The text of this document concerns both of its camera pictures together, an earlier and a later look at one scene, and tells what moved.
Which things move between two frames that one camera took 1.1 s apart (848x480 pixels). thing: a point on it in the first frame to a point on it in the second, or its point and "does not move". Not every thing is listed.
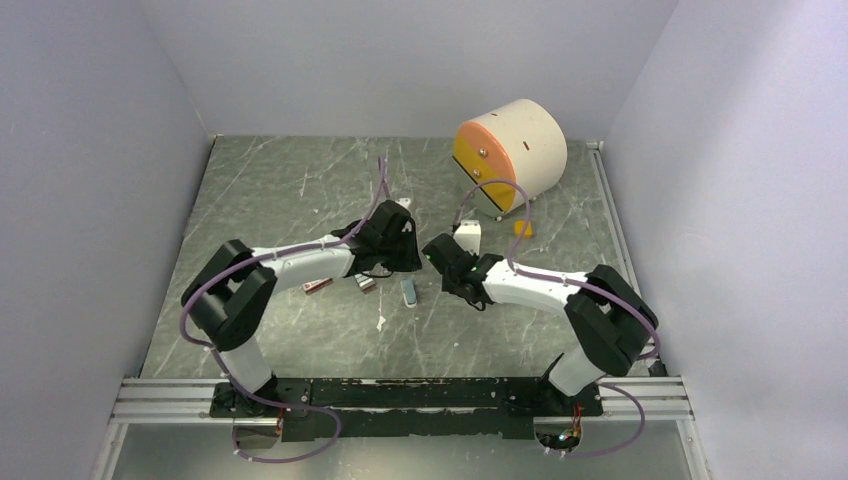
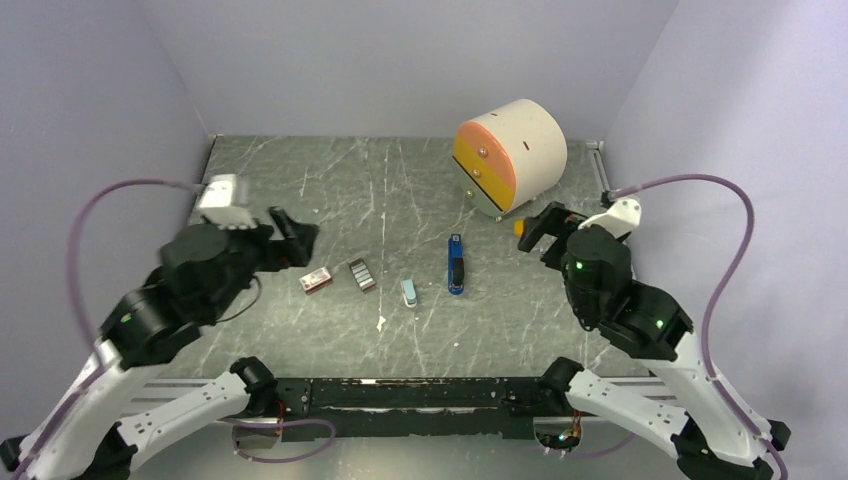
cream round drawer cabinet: x=522 y=142 does not move
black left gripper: x=412 y=260 to x=300 y=239
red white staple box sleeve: x=315 y=284 does not move
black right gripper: x=446 y=286 to x=554 y=219
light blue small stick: x=408 y=288 does not move
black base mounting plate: x=403 y=409 does not move
